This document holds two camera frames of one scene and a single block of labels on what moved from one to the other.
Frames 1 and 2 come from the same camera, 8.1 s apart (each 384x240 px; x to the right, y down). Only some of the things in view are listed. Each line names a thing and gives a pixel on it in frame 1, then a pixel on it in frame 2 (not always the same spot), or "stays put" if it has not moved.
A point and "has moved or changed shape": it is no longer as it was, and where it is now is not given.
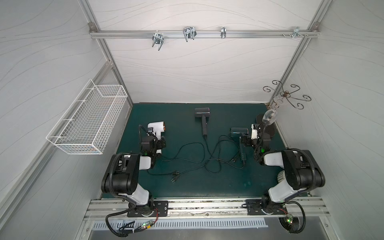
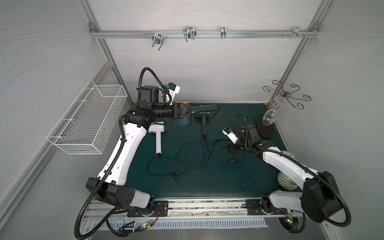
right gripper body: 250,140 to 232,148
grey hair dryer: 204,112 stays put
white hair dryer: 159,127 stays put
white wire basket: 87,126 stays put
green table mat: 209,150 stays put
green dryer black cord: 219,158 to 232,128
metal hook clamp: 189,32 stays put
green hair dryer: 241,131 has moved or changed shape
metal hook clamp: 157,38 stays put
